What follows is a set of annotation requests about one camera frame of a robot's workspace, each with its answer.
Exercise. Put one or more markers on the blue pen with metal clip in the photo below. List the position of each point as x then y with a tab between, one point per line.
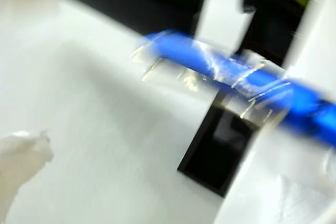
183	53

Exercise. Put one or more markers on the crumpled white tissue paper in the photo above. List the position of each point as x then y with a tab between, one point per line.
302	203

